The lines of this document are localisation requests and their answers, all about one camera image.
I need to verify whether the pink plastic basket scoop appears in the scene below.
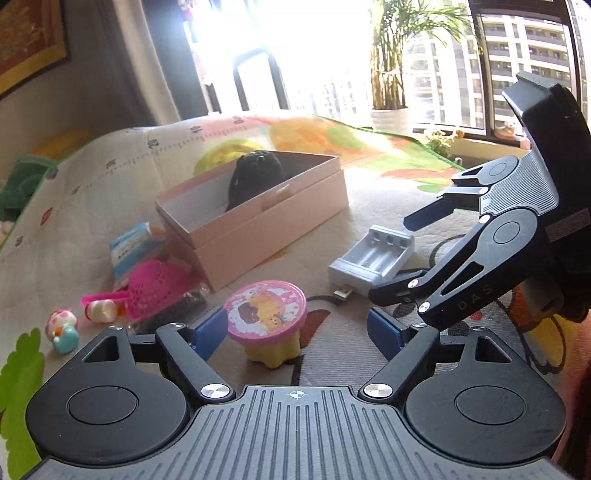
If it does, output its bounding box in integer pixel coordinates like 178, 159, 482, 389
80, 260, 192, 321

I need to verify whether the pink lid toy cup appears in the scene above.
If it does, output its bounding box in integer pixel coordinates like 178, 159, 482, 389
224, 280, 308, 369

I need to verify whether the blue tissue pack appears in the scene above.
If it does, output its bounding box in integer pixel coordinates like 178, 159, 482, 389
109, 222, 166, 291

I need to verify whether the black plush toy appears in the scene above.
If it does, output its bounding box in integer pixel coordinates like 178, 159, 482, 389
226, 150, 286, 212

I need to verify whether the grey battery charger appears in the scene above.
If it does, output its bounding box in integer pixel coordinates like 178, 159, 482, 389
328, 225, 415, 297

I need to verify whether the white toy bottle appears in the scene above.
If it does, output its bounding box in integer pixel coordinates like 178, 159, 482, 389
84, 300, 118, 324

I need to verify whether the pink cardboard box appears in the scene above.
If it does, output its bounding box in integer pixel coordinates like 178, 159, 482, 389
155, 151, 349, 291

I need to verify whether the pink blue mushroom toy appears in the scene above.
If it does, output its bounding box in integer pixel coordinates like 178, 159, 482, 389
45, 309, 79, 355

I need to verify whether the colourful play mat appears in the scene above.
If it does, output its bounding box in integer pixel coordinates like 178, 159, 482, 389
1, 108, 590, 479

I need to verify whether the potted palm plant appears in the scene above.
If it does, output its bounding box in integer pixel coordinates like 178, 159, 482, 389
370, 1, 483, 134

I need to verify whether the green towel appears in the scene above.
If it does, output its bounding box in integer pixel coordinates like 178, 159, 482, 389
0, 155, 57, 222

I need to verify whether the framed picture on wall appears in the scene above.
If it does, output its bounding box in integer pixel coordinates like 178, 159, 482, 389
0, 0, 70, 98

